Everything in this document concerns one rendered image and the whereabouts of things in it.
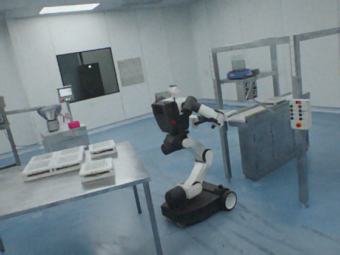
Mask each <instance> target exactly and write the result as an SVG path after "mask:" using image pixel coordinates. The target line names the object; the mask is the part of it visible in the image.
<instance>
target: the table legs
mask: <svg viewBox="0 0 340 255"><path fill-rule="evenodd" d="M132 189H133V192H134V197H135V201H136V204H137V211H138V213H141V206H140V201H139V198H138V192H137V186H136V185H133V186H132ZM143 189H144V194H145V197H146V204H147V208H148V213H149V217H150V221H151V226H152V233H153V237H154V242H155V247H156V250H157V255H163V253H162V245H161V242H160V237H159V234H158V228H157V223H156V217H155V212H154V207H153V204H152V199H151V190H150V187H149V182H145V183H143ZM0 251H1V253H3V252H5V246H4V244H3V241H2V239H1V236H0Z"/></svg>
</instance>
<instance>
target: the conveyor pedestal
mask: <svg viewBox="0 0 340 255"><path fill-rule="evenodd" d="M284 115H285V116H284V117H282V115H280V116H278V117H274V118H272V119H270V120H268V121H266V122H263V123H261V124H259V125H257V129H255V130H254V127H251V128H244V127H238V132H239V146H240V156H241V161H242V170H243V174H244V175H245V178H246V179H249V180H254V181H257V180H258V179H261V178H262V177H264V176H266V175H267V174H270V173H271V172H273V171H274V170H276V169H278V168H280V167H281V166H282V165H285V164H286V163H288V162H289V161H291V160H293V159H295V158H296V157H297V152H296V136H295V129H293V128H291V121H290V111H289V112H287V113H284ZM309 146H310V141H309V131H307V130H305V147H306V152H307V151H308V147H309Z"/></svg>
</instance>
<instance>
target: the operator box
mask: <svg viewBox="0 0 340 255"><path fill-rule="evenodd" d="M296 101H301V104H296ZM291 104H292V105H293V106H295V107H293V108H292V109H293V110H294V111H293V112H290V113H293V116H290V118H291V117H294V120H291V119H290V121H291V128H293V129H302V130H307V131H309V130H310V129H312V125H311V103H310V99H290V100H289V105H291ZM299 105H301V106H302V108H298V106H299ZM305 106H306V107H305ZM299 109H302V112H301V113H302V114H303V115H302V116H301V117H300V116H299V112H298V110H299ZM295 110H296V111H295ZM295 114H296V115H295ZM299 118H303V119H302V121H300V120H299ZM297 122H302V124H303V125H304V126H303V125H302V127H296V123H297Z"/></svg>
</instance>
